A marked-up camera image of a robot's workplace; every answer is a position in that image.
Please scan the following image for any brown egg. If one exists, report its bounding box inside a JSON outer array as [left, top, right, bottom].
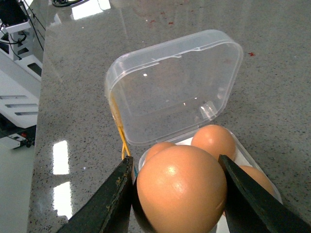
[[240, 166, 275, 196], [191, 125, 236, 161], [145, 142, 176, 162]]

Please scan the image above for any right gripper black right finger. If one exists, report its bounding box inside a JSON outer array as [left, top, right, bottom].
[[218, 155, 311, 233]]

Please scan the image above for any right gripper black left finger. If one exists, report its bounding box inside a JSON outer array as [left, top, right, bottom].
[[58, 156, 133, 233]]

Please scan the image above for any brown egg back right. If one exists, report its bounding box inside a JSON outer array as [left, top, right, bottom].
[[240, 166, 275, 196]]

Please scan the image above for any brown egg front left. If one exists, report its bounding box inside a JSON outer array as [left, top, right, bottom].
[[145, 142, 176, 162]]

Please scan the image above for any blue rubber band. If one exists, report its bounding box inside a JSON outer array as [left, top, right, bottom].
[[133, 166, 138, 178]]

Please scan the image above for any brown egg back left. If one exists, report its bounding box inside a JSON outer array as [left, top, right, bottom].
[[191, 125, 236, 161]]

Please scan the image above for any clear plastic egg box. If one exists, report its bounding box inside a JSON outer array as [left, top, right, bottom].
[[104, 29, 283, 233]]

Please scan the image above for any yellow rubber band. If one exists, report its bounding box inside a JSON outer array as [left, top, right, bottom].
[[109, 94, 131, 159]]

